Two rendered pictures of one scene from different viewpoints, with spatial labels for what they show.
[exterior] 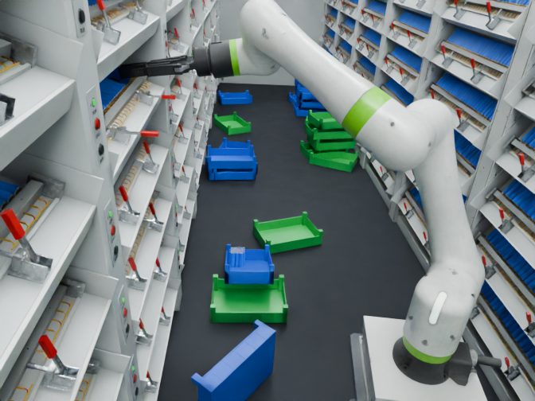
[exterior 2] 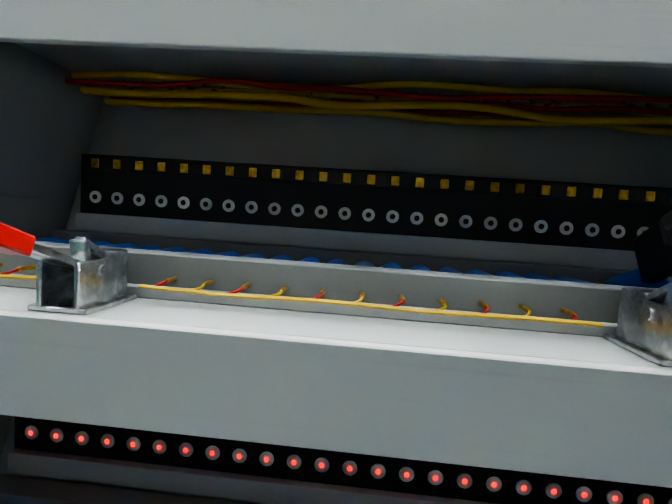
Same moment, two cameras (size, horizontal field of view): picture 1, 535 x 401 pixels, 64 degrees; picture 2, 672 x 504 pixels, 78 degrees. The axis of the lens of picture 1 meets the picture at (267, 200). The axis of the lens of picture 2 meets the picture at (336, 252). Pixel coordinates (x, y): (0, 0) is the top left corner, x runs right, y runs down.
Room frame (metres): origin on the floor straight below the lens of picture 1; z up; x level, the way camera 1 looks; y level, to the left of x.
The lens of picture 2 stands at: (0.98, 0.13, 0.89)
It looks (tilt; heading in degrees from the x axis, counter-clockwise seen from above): 16 degrees up; 99
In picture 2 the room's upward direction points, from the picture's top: 5 degrees clockwise
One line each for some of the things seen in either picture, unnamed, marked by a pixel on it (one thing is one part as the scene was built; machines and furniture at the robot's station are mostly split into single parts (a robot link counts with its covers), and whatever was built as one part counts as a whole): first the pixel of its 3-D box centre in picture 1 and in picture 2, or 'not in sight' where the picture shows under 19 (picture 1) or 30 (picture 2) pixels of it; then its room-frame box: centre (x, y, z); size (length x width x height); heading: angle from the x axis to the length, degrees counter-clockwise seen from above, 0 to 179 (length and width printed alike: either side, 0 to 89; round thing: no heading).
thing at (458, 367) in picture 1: (447, 356); not in sight; (0.77, -0.48, 0.40); 0.26 x 0.15 x 0.06; 80
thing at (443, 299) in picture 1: (438, 313); not in sight; (0.79, -0.43, 0.52); 0.16 x 0.13 x 0.19; 146
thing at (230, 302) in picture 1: (248, 297); not in sight; (1.34, 0.05, 0.04); 0.30 x 0.20 x 0.08; 95
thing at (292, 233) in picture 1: (287, 231); not in sight; (1.85, -0.11, 0.04); 0.30 x 0.20 x 0.08; 113
